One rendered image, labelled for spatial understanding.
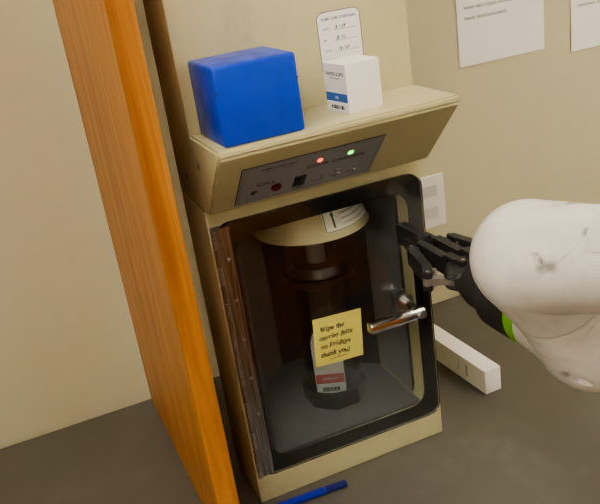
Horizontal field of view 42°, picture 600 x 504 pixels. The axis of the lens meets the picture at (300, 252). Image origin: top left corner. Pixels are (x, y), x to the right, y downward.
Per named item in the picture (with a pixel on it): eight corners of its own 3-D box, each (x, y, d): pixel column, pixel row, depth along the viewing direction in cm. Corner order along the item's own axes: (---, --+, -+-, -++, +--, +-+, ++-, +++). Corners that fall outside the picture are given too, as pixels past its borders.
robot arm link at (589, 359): (620, 432, 76) (694, 349, 77) (560, 362, 70) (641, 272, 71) (527, 370, 89) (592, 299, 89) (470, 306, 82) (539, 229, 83)
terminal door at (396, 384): (261, 475, 117) (212, 225, 102) (438, 408, 126) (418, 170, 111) (263, 478, 116) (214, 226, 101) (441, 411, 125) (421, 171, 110)
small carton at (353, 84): (328, 110, 99) (321, 62, 97) (360, 101, 102) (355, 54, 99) (349, 114, 95) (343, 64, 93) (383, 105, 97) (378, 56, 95)
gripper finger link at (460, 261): (473, 287, 97) (463, 291, 96) (423, 260, 107) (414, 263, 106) (471, 259, 95) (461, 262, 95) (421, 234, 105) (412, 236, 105)
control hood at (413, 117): (202, 211, 101) (187, 136, 97) (420, 154, 111) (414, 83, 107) (229, 237, 91) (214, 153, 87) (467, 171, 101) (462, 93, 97)
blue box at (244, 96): (200, 134, 97) (186, 60, 93) (275, 117, 100) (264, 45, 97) (225, 149, 88) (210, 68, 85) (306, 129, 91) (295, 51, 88)
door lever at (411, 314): (356, 325, 114) (353, 309, 113) (413, 306, 117) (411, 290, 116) (373, 340, 109) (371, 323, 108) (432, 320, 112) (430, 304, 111)
